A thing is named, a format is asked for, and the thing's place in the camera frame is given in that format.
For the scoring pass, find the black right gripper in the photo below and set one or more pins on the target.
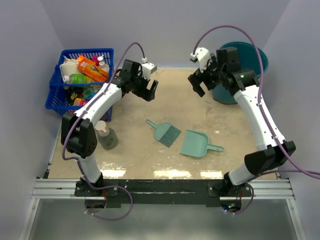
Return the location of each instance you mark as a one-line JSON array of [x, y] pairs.
[[196, 78]]

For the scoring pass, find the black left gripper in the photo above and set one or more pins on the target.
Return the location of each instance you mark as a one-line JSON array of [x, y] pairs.
[[146, 94]]

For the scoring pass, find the green hand brush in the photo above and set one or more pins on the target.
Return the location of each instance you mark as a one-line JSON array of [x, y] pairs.
[[165, 133]]

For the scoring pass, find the green plastic dustpan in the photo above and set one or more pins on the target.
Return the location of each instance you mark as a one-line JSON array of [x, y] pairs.
[[196, 144]]

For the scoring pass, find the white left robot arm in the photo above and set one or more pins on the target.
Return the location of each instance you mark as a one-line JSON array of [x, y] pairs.
[[78, 134]]

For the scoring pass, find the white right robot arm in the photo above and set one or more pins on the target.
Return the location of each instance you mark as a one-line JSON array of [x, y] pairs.
[[271, 145]]

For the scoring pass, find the white pump lotion bottle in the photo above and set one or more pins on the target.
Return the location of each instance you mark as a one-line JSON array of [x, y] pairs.
[[103, 64]]

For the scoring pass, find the teal plastic trash bin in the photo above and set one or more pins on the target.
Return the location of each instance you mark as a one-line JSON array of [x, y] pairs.
[[238, 66]]

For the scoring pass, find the clear soap pump bottle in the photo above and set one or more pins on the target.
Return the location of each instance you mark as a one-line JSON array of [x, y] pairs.
[[106, 136]]

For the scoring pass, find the orange carton box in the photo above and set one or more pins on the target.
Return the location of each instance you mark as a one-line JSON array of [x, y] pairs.
[[89, 68]]

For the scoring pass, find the green drink bottle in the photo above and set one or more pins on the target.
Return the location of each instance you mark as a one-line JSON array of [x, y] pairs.
[[74, 78]]

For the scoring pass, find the blue plastic basket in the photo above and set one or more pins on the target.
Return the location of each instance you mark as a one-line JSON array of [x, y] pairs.
[[61, 96]]

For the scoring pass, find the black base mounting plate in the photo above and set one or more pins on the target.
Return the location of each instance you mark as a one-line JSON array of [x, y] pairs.
[[206, 192]]

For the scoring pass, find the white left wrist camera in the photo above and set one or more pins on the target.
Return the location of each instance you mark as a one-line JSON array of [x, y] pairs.
[[148, 68]]

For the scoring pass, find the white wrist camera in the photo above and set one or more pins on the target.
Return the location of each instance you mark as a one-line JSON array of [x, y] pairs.
[[148, 68], [202, 56]]

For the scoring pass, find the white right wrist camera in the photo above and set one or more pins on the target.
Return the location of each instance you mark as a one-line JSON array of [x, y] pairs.
[[202, 56]]

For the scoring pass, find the aluminium rail frame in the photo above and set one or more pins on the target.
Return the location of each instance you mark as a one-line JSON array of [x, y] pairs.
[[264, 189]]

